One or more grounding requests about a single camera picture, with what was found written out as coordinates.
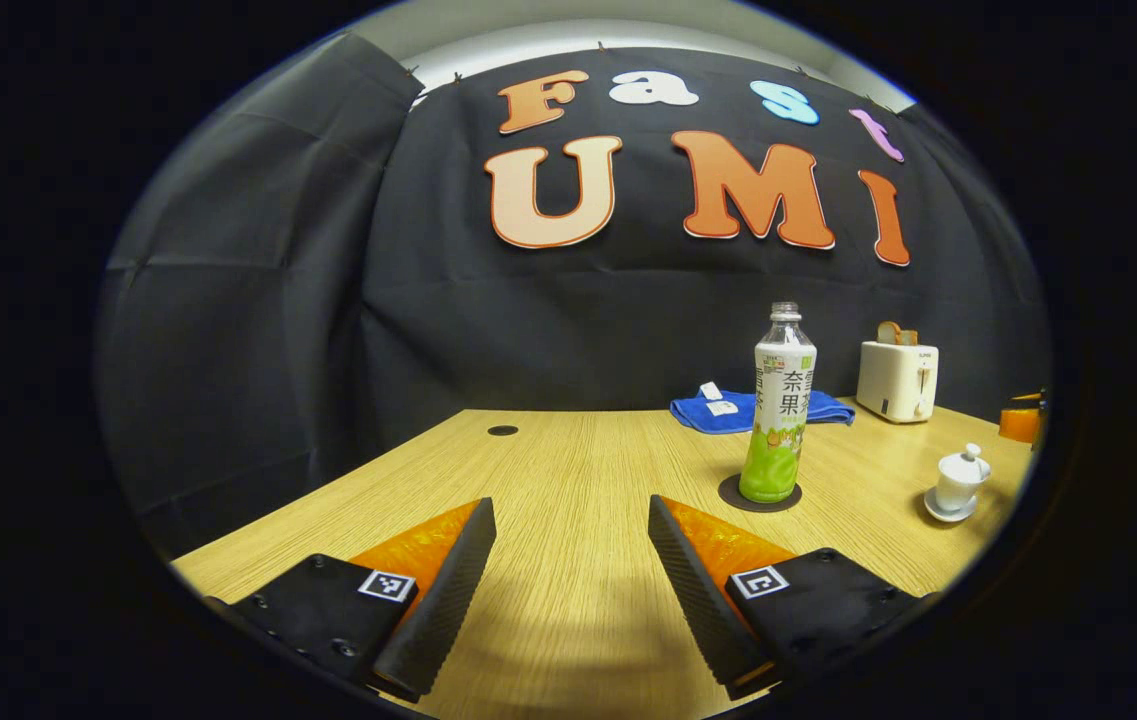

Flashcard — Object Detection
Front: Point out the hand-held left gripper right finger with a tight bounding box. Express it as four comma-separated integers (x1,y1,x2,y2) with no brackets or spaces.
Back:
648,494,939,701

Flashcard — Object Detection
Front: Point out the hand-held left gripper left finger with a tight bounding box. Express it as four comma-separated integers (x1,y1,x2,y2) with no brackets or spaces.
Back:
203,497,498,704

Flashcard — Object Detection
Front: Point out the white teacup lid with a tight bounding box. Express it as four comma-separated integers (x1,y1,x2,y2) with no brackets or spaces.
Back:
939,443,992,483

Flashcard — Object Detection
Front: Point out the white teacup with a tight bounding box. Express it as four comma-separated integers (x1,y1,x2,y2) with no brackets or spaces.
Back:
936,470,989,513

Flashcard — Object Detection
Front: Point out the dark round coaster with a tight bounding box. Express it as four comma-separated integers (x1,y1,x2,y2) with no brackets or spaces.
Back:
718,474,803,514

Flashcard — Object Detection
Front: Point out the clear water bottle green label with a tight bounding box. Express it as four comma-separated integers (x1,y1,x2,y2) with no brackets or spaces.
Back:
739,302,818,504

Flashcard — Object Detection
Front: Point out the white saucer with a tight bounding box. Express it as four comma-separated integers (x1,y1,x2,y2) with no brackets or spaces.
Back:
924,487,979,523

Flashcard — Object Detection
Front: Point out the cream toaster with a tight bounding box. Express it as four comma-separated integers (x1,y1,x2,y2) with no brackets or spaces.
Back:
856,340,940,425

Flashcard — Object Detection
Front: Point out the blue folded towel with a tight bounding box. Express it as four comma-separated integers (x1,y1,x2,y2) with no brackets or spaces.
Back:
670,381,856,435

